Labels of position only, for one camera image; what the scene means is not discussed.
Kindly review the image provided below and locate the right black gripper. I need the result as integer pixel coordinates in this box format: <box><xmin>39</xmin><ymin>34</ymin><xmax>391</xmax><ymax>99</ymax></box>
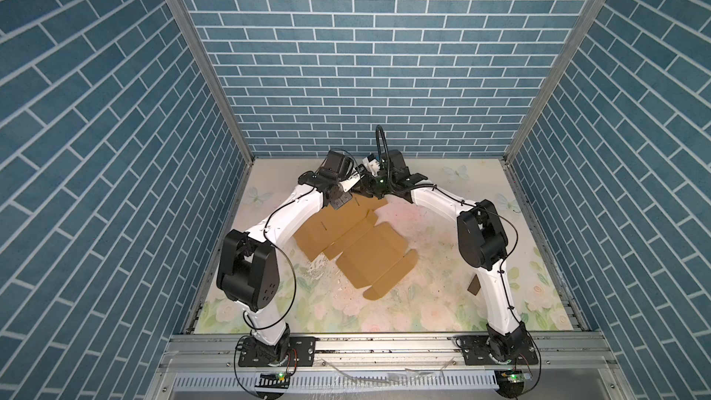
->
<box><xmin>350</xmin><ymin>175</ymin><xmax>396</xmax><ymax>202</ymax></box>

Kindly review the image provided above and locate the left green circuit board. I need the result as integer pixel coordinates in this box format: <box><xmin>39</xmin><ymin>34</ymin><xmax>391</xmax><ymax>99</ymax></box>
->
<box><xmin>255</xmin><ymin>372</ymin><xmax>292</xmax><ymax>391</ymax></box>

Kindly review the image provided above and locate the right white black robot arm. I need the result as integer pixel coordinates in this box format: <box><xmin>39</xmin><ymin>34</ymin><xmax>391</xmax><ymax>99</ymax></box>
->
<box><xmin>355</xmin><ymin>151</ymin><xmax>531</xmax><ymax>363</ymax></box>

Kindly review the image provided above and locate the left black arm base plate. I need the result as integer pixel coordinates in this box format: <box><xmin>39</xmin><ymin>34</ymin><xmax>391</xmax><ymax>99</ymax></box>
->
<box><xmin>237</xmin><ymin>335</ymin><xmax>317</xmax><ymax>369</ymax></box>

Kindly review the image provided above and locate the white slotted cable duct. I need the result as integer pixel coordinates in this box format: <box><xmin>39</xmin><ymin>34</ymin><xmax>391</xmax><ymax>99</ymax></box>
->
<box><xmin>173</xmin><ymin>370</ymin><xmax>499</xmax><ymax>394</ymax></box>

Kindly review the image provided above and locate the right green circuit board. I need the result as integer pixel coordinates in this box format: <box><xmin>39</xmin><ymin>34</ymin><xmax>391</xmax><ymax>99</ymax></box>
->
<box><xmin>495</xmin><ymin>370</ymin><xmax>531</xmax><ymax>389</ymax></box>

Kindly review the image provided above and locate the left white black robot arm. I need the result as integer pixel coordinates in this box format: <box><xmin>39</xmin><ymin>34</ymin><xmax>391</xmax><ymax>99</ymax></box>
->
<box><xmin>216</xmin><ymin>150</ymin><xmax>360</xmax><ymax>349</ymax></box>

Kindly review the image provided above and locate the aluminium mounting rail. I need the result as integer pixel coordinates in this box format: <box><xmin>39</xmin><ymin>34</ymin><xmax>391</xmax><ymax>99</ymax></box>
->
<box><xmin>158</xmin><ymin>331</ymin><xmax>618</xmax><ymax>373</ymax></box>

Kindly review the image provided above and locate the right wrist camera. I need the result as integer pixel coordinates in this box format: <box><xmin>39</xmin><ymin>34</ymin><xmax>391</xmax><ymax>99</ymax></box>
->
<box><xmin>362</xmin><ymin>154</ymin><xmax>381</xmax><ymax>176</ymax></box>

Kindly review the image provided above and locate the small brown cardboard piece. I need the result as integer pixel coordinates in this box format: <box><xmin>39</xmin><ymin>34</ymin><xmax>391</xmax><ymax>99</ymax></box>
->
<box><xmin>468</xmin><ymin>274</ymin><xmax>481</xmax><ymax>296</ymax></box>

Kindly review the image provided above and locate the brown cardboard box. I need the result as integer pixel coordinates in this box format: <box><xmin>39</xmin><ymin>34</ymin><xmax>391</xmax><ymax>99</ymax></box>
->
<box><xmin>294</xmin><ymin>196</ymin><xmax>418</xmax><ymax>301</ymax></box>

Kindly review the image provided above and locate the green circuit board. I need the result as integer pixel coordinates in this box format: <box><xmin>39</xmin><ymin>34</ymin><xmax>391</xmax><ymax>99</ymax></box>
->
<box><xmin>495</xmin><ymin>370</ymin><xmax>531</xmax><ymax>389</ymax></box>
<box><xmin>255</xmin><ymin>372</ymin><xmax>292</xmax><ymax>391</ymax></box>

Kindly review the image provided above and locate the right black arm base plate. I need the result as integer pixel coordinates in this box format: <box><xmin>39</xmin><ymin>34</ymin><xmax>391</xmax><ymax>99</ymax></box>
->
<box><xmin>453</xmin><ymin>335</ymin><xmax>540</xmax><ymax>366</ymax></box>

